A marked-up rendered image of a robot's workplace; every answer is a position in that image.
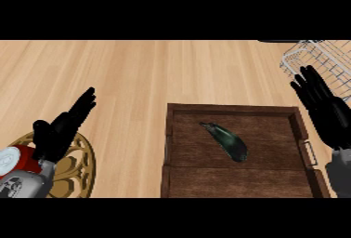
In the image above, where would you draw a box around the red can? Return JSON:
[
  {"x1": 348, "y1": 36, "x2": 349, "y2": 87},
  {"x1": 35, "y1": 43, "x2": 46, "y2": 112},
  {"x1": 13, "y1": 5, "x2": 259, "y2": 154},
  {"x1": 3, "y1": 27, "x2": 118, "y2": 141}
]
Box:
[{"x1": 0, "y1": 145, "x2": 44, "y2": 181}]

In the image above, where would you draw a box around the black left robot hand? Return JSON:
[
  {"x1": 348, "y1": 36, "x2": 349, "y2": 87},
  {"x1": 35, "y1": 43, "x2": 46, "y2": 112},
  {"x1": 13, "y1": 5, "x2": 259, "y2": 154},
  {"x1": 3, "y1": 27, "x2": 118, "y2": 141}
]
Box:
[{"x1": 31, "y1": 86, "x2": 97, "y2": 165}]

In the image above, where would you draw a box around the gold round trivet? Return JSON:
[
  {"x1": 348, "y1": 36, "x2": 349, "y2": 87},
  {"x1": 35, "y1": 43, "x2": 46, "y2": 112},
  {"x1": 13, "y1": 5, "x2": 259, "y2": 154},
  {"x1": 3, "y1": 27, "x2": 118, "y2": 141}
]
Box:
[{"x1": 7, "y1": 130, "x2": 97, "y2": 199}]

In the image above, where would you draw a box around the dark green eggplant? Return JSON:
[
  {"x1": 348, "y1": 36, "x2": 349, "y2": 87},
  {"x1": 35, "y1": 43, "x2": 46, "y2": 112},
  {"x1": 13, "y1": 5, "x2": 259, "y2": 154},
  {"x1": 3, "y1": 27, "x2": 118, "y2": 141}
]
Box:
[{"x1": 199, "y1": 121, "x2": 249, "y2": 164}]

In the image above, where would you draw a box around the brown wooden tray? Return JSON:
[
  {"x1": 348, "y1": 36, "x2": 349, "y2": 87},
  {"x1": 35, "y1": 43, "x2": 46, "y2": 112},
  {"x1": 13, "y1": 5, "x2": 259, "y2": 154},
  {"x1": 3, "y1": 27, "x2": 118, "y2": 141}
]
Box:
[{"x1": 159, "y1": 102, "x2": 332, "y2": 199}]

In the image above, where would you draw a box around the white wire tiered basket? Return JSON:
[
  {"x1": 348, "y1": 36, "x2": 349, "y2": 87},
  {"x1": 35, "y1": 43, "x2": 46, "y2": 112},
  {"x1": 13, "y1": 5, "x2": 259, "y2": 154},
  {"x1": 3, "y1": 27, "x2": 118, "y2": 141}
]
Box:
[{"x1": 279, "y1": 40, "x2": 351, "y2": 105}]

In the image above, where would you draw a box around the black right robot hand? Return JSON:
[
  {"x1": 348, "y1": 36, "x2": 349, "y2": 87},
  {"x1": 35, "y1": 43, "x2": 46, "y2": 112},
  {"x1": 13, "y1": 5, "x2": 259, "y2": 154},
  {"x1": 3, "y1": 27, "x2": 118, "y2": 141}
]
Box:
[{"x1": 289, "y1": 64, "x2": 351, "y2": 151}]

